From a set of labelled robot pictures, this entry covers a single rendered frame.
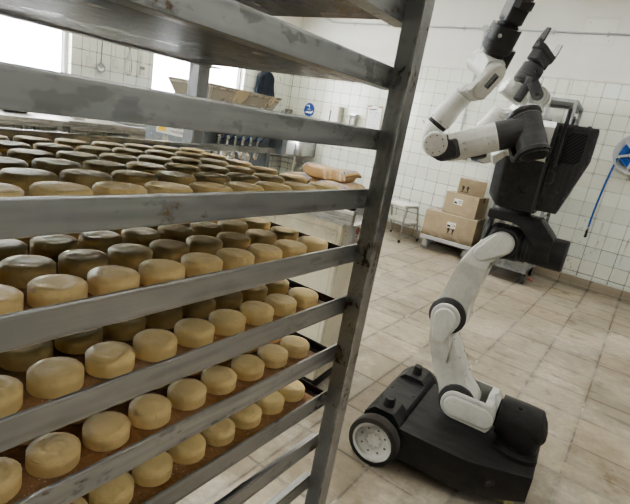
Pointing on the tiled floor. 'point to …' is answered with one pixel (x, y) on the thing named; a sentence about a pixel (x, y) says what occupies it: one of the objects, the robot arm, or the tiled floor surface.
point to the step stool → (404, 216)
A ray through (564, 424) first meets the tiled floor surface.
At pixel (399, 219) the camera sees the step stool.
